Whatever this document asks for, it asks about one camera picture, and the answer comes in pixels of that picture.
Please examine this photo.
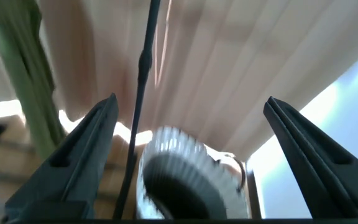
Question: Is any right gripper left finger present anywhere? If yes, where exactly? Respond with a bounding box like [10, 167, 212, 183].
[4, 92, 120, 220]

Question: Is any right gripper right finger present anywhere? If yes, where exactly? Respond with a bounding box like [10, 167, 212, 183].
[262, 95, 358, 219]

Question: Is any green sleeveless top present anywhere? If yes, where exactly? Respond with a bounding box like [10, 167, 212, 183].
[0, 0, 67, 160]

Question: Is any pink clothes hanger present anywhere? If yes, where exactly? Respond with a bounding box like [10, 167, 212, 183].
[153, 0, 173, 88]

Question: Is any white laundry basket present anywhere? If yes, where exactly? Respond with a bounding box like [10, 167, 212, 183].
[135, 125, 250, 220]

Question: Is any black clothes rack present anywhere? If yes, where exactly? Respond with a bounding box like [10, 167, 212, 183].
[0, 0, 162, 220]

